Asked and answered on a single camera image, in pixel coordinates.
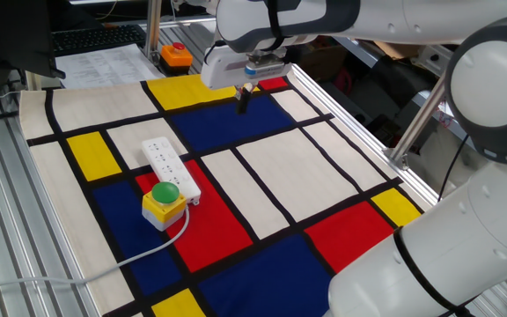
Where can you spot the brown cardboard box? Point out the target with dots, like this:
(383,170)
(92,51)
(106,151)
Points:
(396,50)

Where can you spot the aluminium frame rail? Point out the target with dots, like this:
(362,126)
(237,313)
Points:
(363,132)

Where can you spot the grey gripper camera blue end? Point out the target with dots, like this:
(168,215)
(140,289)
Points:
(264,70)

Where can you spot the orange emergency stop button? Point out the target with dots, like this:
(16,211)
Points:
(175,56)

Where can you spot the black monitor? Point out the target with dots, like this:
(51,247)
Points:
(7,35)

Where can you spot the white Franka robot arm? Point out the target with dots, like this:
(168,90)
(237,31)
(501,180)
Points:
(456,246)

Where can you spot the vertical aluminium post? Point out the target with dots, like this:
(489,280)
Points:
(153,26)

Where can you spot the white power strip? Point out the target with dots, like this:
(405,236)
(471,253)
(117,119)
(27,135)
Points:
(165,163)

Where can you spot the Mondrian pattern cloth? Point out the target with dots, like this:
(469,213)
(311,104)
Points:
(297,176)

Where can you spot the printed paper sheet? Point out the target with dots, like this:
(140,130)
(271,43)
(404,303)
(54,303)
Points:
(104,66)

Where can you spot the red plastic item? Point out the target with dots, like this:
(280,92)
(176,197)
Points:
(343,81)

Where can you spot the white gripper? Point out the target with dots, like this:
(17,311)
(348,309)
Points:
(220,70)

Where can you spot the green button yellow box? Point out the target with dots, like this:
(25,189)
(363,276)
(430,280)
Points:
(163,211)

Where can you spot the aluminium post with bracket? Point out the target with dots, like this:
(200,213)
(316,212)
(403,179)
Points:
(416,125)

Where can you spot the black keyboard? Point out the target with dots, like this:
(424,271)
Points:
(95,39)

